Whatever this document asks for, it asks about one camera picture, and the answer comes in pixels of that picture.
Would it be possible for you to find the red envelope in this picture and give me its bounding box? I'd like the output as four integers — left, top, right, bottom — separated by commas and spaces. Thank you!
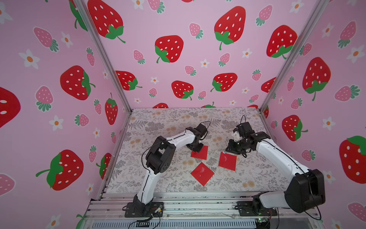
191, 162, 214, 186
218, 152, 237, 171
191, 146, 208, 160

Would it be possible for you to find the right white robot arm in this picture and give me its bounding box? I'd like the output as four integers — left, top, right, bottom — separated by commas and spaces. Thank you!
226, 122, 326, 213

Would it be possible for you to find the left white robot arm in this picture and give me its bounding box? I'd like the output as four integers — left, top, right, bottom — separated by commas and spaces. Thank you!
133, 122, 207, 206

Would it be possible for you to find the floral patterned table mat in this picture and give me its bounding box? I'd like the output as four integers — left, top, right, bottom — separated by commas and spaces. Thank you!
107, 108, 289, 194

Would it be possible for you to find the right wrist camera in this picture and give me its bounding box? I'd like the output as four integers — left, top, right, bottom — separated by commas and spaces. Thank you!
232, 129, 242, 142

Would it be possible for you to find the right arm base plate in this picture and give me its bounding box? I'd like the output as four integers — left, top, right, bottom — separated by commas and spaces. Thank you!
234, 201, 278, 217

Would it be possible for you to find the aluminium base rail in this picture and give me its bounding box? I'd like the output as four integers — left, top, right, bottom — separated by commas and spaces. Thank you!
80, 192, 325, 229

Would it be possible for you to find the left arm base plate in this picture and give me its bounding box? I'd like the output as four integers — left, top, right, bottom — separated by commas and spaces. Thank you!
123, 202, 164, 218

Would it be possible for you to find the right aluminium frame post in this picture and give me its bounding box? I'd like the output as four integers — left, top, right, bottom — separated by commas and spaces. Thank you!
259, 0, 329, 115

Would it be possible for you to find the aluminium frame post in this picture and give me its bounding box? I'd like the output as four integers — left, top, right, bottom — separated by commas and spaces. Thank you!
259, 0, 329, 115
74, 0, 132, 114

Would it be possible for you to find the left aluminium frame post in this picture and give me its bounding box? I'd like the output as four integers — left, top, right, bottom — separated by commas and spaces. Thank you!
74, 0, 132, 114

